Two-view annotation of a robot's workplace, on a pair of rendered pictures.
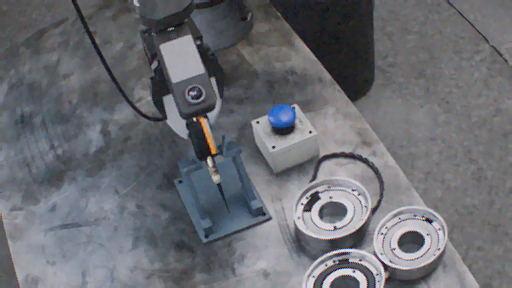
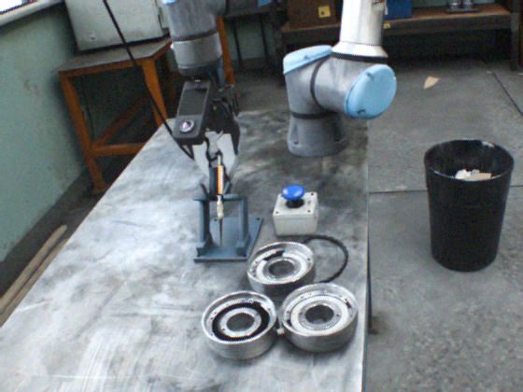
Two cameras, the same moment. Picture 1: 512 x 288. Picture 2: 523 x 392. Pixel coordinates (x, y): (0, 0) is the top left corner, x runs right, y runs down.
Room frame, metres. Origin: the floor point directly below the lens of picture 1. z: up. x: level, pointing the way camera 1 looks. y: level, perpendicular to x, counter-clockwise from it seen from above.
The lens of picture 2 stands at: (0.12, -0.39, 1.32)
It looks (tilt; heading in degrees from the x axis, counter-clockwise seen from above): 29 degrees down; 30
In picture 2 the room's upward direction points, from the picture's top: 11 degrees counter-clockwise
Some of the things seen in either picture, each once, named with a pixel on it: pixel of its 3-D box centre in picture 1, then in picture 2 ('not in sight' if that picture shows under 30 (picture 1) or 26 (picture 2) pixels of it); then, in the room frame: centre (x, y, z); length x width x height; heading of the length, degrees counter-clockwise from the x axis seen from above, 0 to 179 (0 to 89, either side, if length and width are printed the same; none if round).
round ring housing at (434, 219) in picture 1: (411, 245); (319, 318); (0.59, -0.17, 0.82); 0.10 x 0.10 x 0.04
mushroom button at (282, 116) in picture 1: (283, 124); (294, 201); (0.83, -0.04, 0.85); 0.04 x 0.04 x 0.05
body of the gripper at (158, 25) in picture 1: (172, 36); (208, 93); (0.81, 0.08, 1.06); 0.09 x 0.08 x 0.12; 13
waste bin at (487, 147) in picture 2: (324, 23); (466, 206); (1.86, -0.27, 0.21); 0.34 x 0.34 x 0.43
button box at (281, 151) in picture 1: (284, 135); (297, 211); (0.84, -0.04, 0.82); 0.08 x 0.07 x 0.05; 14
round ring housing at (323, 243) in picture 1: (333, 216); (281, 272); (0.67, -0.08, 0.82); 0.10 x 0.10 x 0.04
